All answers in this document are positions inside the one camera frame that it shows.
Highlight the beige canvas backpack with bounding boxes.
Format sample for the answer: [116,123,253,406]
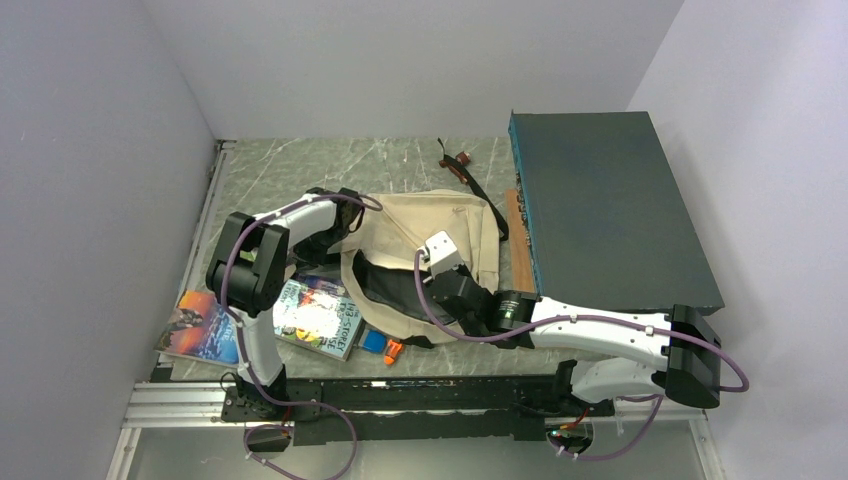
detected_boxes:
[321,148,510,348]

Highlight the purple green paperback book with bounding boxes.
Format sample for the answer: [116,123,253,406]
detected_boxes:
[239,249,257,263]

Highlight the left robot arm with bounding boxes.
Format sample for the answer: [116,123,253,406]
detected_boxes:
[205,188,382,420]

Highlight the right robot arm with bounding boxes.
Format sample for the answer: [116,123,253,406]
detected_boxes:
[415,269,724,415]

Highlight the wooden board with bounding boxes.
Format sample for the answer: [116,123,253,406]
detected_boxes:
[504,189,536,292]

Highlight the orange pencil sharpener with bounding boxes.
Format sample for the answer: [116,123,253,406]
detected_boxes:
[383,340,404,365]

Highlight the blue eraser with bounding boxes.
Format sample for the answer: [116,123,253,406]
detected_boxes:
[358,329,388,355]

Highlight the treehouse paperback book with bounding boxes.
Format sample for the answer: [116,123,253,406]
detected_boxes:
[272,274,364,362]

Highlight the blue Jane Eyre book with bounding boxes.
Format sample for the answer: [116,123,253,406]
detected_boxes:
[154,291,239,368]

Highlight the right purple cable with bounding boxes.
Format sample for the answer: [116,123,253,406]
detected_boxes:
[413,248,750,463]

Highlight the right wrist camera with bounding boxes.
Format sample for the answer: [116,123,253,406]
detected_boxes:
[424,231,464,276]

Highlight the dark network switch box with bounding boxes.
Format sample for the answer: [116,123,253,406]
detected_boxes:
[508,111,725,316]

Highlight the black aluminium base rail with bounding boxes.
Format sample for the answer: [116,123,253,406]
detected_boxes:
[122,374,707,446]

